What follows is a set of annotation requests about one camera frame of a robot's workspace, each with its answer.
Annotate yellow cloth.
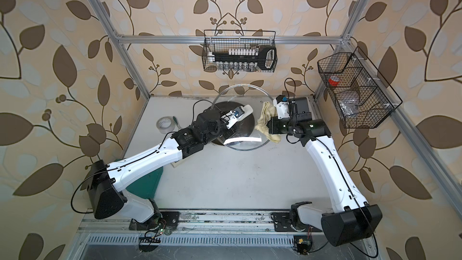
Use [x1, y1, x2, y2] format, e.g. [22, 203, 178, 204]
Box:
[255, 101, 281, 143]

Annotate glass pot lid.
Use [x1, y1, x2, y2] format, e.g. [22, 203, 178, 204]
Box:
[212, 81, 273, 152]

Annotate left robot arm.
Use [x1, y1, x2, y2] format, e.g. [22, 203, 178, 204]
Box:
[83, 108, 245, 223]

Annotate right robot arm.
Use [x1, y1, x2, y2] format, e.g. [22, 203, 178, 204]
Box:
[267, 95, 383, 246]

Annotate brown frying pan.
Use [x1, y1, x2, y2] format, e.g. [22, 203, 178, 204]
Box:
[171, 103, 253, 158]

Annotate clear tape roll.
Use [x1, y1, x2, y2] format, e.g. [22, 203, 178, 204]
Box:
[156, 116, 176, 134]

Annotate socket set holder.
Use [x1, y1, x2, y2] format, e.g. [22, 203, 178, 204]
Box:
[202, 45, 277, 72]

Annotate clear plastic bag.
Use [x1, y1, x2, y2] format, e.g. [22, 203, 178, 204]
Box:
[336, 90, 360, 117]

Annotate green plastic case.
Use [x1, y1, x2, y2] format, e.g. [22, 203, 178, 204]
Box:
[127, 167, 164, 200]

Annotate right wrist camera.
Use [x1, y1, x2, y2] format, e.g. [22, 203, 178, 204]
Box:
[273, 95, 293, 120]

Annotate back wire basket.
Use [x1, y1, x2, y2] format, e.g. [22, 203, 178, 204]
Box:
[202, 29, 278, 73]

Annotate side wire basket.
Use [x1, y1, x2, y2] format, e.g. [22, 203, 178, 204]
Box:
[317, 47, 403, 129]

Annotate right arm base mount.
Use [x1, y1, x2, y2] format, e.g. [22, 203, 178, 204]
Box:
[270, 201, 321, 233]

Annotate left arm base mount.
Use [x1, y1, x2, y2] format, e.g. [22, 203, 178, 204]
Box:
[129, 211, 180, 231]

